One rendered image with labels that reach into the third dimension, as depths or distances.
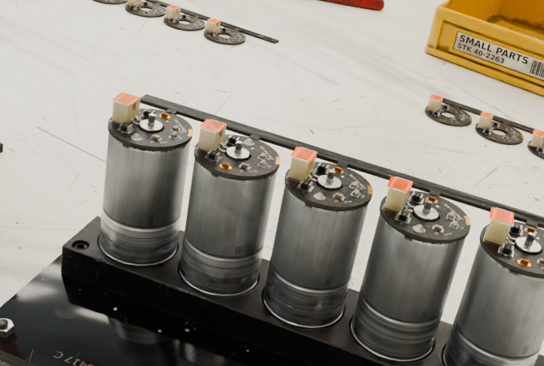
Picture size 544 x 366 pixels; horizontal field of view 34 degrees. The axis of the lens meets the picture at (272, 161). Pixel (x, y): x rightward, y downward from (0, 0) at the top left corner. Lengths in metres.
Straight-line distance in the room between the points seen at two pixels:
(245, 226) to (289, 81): 0.23
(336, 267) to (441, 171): 0.17
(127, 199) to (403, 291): 0.08
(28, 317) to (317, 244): 0.09
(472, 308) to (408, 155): 0.18
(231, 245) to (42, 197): 0.11
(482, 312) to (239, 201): 0.07
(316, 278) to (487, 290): 0.05
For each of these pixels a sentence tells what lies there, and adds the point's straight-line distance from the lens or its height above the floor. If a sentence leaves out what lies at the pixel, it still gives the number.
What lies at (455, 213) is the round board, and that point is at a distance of 0.25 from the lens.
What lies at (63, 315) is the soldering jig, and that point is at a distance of 0.27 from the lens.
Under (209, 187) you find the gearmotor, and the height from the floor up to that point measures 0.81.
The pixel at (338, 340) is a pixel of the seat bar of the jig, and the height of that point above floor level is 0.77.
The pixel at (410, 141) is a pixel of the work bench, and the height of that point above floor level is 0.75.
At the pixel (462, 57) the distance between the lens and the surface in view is 0.55.
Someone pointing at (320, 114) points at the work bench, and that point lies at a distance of 0.44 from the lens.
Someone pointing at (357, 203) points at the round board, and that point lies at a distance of 0.24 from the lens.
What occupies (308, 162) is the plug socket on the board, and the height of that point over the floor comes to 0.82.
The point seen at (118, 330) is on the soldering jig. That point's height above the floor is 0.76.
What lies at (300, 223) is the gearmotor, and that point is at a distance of 0.24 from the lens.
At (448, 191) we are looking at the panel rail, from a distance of 0.26.
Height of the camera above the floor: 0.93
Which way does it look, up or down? 27 degrees down
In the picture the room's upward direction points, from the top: 10 degrees clockwise
